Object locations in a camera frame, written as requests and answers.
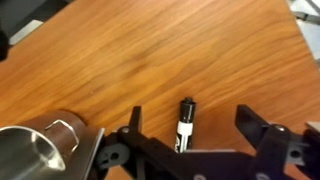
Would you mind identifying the black marker pen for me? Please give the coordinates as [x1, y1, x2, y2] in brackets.
[174, 97, 196, 153]

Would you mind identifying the steel measuring jar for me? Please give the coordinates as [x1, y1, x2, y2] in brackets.
[0, 110, 104, 180]

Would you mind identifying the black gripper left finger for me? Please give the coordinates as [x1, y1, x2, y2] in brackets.
[128, 106, 142, 132]

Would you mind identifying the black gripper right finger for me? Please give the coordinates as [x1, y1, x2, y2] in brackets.
[235, 104, 269, 149]

